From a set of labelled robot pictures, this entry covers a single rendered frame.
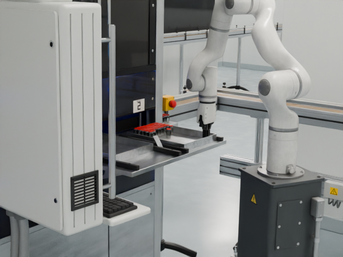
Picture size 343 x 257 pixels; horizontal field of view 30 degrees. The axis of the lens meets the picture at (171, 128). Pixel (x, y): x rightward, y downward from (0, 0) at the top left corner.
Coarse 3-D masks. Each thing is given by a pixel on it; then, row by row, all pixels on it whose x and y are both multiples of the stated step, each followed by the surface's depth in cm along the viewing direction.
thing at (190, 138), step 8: (176, 128) 318; (184, 128) 314; (136, 136) 300; (144, 136) 297; (176, 136) 311; (184, 136) 311; (192, 136) 312; (200, 136) 309; (208, 136) 298; (176, 144) 286; (184, 144) 284; (192, 144) 289; (200, 144) 294
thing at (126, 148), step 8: (104, 136) 301; (104, 144) 293; (120, 144) 294; (128, 144) 293; (136, 144) 290; (144, 144) 287; (152, 144) 283; (104, 152) 280; (120, 152) 280; (128, 152) 271; (136, 152) 275; (144, 152) 280; (120, 160) 268
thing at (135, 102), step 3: (141, 99) 314; (135, 102) 310; (141, 102) 314; (135, 105) 311; (141, 105) 315; (135, 108) 311; (138, 108) 313; (141, 108) 315; (135, 111) 311; (138, 111) 313
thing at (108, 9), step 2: (106, 0) 277; (108, 0) 276; (110, 0) 277; (106, 2) 277; (108, 2) 277; (110, 2) 277; (106, 4) 277; (108, 4) 277; (110, 4) 277; (106, 6) 277; (108, 6) 277; (110, 6) 278; (106, 8) 278; (108, 8) 277; (110, 8) 278; (106, 10) 278; (108, 10) 277; (110, 10) 278; (106, 12) 278; (108, 12) 278; (110, 12) 278; (106, 14) 278; (108, 14) 278; (110, 14) 278; (102, 16) 280; (104, 16) 280; (106, 16) 278; (108, 16) 278; (110, 16) 279; (106, 18) 279; (108, 18) 278; (110, 18) 279; (106, 20) 279; (108, 20) 278; (110, 20) 279; (106, 22) 279; (108, 22) 279; (110, 22) 279
